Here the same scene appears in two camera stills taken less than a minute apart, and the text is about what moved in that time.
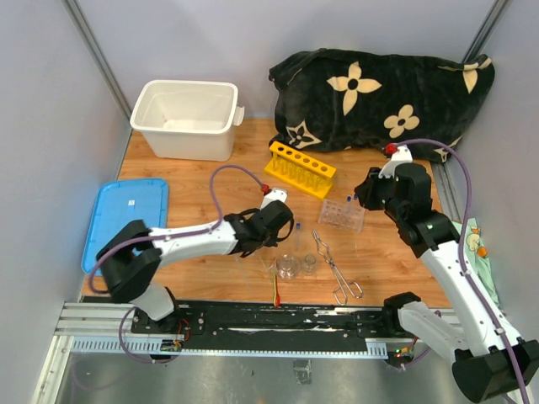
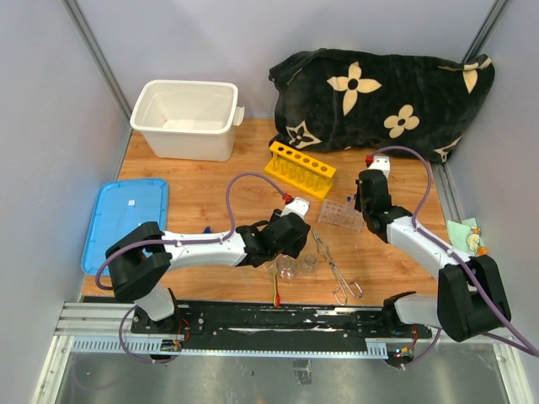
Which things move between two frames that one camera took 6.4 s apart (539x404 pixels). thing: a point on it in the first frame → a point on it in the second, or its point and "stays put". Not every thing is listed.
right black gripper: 366,188 → 358,202
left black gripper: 273,241 → 294,250
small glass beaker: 309,265 stays put
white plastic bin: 188,120 stays put
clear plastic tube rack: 346,215 stays put
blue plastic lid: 119,203 stays put
